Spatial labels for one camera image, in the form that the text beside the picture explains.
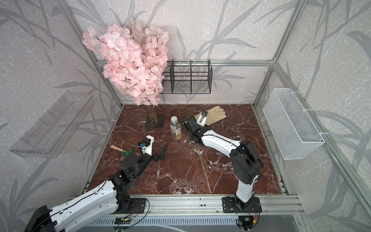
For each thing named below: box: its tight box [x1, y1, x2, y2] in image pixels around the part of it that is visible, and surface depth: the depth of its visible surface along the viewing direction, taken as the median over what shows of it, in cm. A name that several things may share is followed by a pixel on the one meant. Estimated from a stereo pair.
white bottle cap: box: [170, 116, 178, 125], surface depth 88 cm
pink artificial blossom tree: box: [81, 17, 169, 129], surface depth 66 cm
